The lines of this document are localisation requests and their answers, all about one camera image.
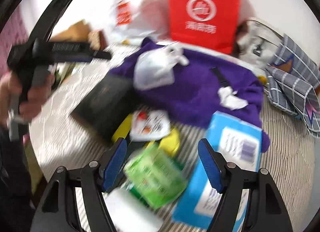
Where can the red paper bag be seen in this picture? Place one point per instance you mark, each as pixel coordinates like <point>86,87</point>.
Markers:
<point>180,9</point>

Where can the white red snack packet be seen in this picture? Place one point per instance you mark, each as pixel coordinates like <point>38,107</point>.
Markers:
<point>150,124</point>

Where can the blue box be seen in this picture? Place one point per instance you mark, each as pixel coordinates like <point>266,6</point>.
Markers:
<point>192,197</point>

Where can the white glove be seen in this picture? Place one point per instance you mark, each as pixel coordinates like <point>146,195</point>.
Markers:
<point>172,54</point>

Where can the light green packet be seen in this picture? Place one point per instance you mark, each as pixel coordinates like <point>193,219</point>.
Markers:
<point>155,177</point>

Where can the striped mattress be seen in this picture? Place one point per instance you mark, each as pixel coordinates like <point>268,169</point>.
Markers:
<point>282,159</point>

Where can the wooden headboard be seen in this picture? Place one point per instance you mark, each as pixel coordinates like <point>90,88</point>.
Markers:
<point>72,30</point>

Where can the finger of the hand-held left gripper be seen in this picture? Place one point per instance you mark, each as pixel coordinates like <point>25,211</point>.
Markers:
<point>80,52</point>
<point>53,14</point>

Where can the beige backpack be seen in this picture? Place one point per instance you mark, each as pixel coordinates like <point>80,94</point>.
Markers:
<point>260,37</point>

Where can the person's left forearm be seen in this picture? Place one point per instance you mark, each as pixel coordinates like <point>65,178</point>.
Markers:
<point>15,167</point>

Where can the yellow pouch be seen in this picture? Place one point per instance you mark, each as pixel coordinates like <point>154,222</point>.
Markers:
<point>171,144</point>

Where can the grey checked cloth bag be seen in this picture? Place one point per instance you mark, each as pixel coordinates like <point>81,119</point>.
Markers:
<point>292,79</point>

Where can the person's left hand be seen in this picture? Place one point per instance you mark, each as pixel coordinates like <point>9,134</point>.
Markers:
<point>35,104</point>

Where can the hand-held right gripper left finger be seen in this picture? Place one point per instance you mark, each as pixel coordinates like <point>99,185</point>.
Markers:
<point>115,164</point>

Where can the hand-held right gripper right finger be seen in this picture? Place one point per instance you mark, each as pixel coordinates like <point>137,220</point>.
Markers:
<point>212,167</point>

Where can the dark green passport booklet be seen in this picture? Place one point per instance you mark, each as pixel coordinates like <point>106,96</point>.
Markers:
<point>102,112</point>

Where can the white plastic shopping bag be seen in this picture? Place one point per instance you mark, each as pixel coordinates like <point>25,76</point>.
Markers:
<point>140,22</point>

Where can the purple towel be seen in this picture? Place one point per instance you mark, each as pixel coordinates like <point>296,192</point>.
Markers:
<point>195,92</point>

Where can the brown patterned book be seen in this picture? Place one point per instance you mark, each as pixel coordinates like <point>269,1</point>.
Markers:
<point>96,38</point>

